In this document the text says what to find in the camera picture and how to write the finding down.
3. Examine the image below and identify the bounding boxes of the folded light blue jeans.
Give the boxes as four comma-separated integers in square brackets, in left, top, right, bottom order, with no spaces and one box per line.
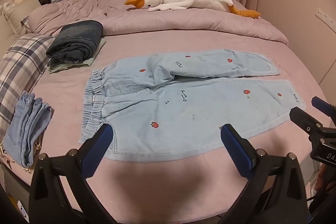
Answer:
[2,91,53,168]

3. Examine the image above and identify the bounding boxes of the folded pale green cloth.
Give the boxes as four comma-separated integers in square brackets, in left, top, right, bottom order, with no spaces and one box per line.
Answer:
[48,39,107,74]

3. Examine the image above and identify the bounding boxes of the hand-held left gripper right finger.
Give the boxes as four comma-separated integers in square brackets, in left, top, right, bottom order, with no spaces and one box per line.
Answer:
[219,124,307,224]

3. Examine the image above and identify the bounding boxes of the white pillow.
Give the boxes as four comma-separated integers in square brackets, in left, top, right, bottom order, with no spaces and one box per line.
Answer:
[3,0,43,36]

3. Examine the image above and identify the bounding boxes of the pink duvet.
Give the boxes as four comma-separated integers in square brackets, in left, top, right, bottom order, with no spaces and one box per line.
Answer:
[26,0,289,46]

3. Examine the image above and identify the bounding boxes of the white wall socket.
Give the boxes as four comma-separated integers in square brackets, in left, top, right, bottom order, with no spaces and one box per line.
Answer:
[315,7,336,28]

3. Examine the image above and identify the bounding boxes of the pink bed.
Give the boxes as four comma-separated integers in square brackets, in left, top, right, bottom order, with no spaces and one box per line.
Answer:
[0,35,326,217]

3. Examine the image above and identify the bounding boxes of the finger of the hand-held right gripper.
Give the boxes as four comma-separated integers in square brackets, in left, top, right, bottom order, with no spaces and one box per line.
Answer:
[289,107,324,135]
[311,96,336,119]

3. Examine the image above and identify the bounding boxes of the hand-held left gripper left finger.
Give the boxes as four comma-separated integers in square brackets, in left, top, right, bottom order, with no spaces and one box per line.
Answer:
[28,123,117,224]

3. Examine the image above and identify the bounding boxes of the light blue strawberry pants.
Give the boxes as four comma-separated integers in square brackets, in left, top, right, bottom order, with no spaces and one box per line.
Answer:
[79,48,307,163]

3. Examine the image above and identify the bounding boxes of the plaid pillow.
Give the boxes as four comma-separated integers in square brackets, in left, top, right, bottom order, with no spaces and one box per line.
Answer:
[0,33,57,140]

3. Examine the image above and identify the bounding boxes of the folded dark blue jeans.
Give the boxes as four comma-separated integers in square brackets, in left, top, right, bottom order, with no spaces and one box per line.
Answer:
[46,20,104,63]

